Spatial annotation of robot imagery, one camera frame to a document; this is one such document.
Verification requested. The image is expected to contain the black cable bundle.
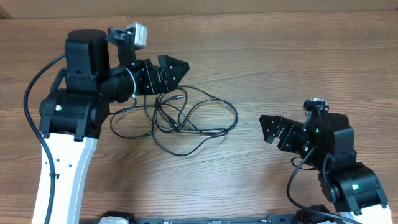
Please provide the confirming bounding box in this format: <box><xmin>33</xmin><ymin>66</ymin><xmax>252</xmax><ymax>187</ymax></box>
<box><xmin>151</xmin><ymin>84</ymin><xmax>239</xmax><ymax>157</ymax></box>

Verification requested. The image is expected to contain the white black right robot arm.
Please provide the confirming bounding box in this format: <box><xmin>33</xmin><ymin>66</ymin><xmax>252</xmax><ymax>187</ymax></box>
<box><xmin>259</xmin><ymin>110</ymin><xmax>392</xmax><ymax>223</ymax></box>

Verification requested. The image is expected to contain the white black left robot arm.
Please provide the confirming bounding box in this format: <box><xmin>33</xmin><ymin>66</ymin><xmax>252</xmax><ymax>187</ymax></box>
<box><xmin>32</xmin><ymin>23</ymin><xmax>190</xmax><ymax>223</ymax></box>

